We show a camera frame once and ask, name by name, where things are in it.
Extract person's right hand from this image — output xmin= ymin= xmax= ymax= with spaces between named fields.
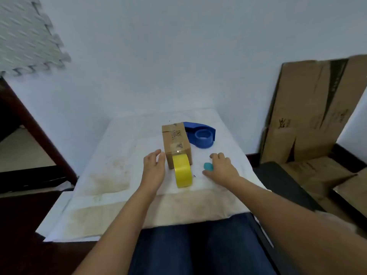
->
xmin=202 ymin=152 xmax=242 ymax=187

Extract person's left hand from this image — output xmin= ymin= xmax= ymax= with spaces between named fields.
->
xmin=140 ymin=149 xmax=166 ymax=195

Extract person's left forearm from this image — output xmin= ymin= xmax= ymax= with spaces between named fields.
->
xmin=72 ymin=187 xmax=158 ymax=275

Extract person's right forearm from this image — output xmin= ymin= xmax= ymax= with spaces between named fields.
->
xmin=229 ymin=176 xmax=367 ymax=275

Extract yellow tape roll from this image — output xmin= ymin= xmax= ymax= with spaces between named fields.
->
xmin=172 ymin=154 xmax=193 ymax=188

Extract small brown cardboard box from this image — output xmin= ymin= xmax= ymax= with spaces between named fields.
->
xmin=162 ymin=122 xmax=193 ymax=170

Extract blue tape dispenser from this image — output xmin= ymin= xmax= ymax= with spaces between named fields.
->
xmin=183 ymin=122 xmax=216 ymax=149

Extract stained white table cloth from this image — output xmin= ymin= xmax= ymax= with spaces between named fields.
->
xmin=36 ymin=108 xmax=273 ymax=243

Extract person's blue jeans legs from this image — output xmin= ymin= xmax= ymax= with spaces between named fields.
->
xmin=127 ymin=212 xmax=278 ymax=275

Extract pile of brown cardboard boxes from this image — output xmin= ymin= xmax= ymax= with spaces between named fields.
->
xmin=279 ymin=156 xmax=367 ymax=239

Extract large flattened cardboard sheet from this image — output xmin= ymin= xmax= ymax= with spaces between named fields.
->
xmin=259 ymin=54 xmax=367 ymax=166

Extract dark wooden furniture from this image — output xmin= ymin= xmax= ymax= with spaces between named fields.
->
xmin=0 ymin=77 xmax=78 ymax=195

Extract grey foam puzzle mat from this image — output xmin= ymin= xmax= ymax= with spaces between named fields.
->
xmin=0 ymin=0 xmax=72 ymax=81

